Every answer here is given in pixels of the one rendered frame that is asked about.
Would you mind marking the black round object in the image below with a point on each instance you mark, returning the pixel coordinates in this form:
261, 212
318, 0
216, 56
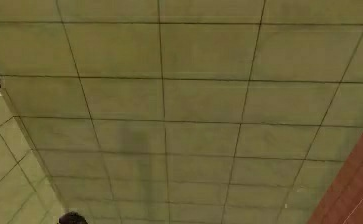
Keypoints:
72, 218

